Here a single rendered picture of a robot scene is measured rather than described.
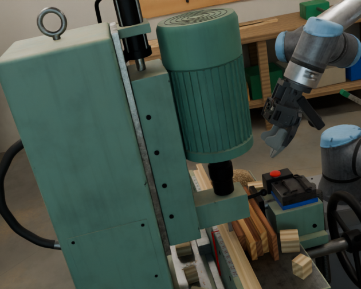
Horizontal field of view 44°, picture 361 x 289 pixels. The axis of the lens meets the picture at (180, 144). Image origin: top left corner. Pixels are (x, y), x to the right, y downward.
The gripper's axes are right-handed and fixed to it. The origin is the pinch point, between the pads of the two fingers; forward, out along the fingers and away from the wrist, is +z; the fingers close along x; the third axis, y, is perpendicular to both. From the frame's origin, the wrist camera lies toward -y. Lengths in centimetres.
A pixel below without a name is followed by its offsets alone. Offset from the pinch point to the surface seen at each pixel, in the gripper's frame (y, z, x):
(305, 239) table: -12.3, 17.5, 12.1
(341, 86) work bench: -165, -1, -243
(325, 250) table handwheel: -19.5, 19.4, 12.3
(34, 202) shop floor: 59, 158, -217
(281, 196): -2.2, 8.6, 8.4
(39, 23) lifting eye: 66, -16, 12
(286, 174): -5.9, 5.0, -0.3
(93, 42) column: 56, -18, 22
